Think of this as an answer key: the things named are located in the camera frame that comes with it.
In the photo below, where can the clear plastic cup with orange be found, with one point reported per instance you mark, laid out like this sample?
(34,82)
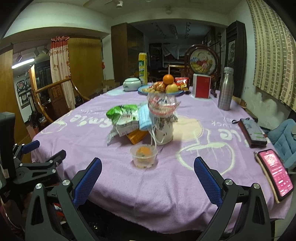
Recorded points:
(144,156)

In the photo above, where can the round painted decorative screen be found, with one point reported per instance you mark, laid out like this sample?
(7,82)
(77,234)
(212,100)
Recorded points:
(201,59)

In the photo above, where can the smartphone with pink screen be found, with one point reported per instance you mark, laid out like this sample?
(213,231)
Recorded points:
(276,174)

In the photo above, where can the blue seat cushion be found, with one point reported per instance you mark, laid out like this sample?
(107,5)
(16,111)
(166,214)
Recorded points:
(283,140)

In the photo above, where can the white floral mug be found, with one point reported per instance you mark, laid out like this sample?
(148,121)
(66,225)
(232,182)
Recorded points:
(163,127)

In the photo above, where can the red snack packet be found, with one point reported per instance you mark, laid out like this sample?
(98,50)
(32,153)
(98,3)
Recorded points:
(182,83)

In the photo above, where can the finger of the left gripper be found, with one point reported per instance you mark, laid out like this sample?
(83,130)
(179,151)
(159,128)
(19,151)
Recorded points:
(57,159)
(30,147)

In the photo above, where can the crumpled clear plastic wrapper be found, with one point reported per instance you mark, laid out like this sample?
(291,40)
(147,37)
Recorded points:
(161,104)

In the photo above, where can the yellow apple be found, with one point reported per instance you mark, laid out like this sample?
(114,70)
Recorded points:
(172,88)

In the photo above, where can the checkered beige curtain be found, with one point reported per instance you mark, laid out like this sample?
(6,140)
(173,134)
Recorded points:
(274,53)

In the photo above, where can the brown wallet case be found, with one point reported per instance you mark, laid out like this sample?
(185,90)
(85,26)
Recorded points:
(252,133)

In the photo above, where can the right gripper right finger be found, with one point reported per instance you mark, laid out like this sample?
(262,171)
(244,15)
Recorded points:
(252,222)

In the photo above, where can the blue face mask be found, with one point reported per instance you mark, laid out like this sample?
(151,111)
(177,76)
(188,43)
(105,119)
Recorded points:
(144,118)

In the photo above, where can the purple smile tablecloth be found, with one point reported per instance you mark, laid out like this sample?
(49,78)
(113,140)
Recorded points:
(155,185)

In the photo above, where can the floral white curtain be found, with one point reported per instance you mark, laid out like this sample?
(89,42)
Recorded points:
(60,67)

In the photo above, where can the white ceramic lidded pot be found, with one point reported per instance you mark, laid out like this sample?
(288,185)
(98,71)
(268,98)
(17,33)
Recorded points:
(131,84)

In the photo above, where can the blue fruit plate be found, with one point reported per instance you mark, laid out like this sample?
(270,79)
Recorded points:
(143,90)

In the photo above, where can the wooden armchair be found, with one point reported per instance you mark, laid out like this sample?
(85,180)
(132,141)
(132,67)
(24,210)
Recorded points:
(57,97)

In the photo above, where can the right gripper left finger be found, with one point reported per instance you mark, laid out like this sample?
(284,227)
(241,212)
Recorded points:
(53,211)

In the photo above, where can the red white box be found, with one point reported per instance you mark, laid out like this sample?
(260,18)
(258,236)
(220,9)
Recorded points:
(201,86)

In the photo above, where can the silver metal bottle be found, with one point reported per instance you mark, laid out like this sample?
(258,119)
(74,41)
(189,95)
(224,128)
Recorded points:
(227,89)

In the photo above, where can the orange snack box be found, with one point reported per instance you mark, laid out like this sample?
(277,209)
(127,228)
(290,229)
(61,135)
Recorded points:
(136,136)

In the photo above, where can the green white snack bag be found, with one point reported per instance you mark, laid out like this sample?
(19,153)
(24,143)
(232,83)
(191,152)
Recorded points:
(124,119)

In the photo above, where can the yellow green tall box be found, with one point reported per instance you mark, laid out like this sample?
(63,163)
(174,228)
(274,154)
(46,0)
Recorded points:
(142,68)

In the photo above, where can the orange fruit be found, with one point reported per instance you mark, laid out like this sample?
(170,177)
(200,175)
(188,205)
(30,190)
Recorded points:
(168,79)

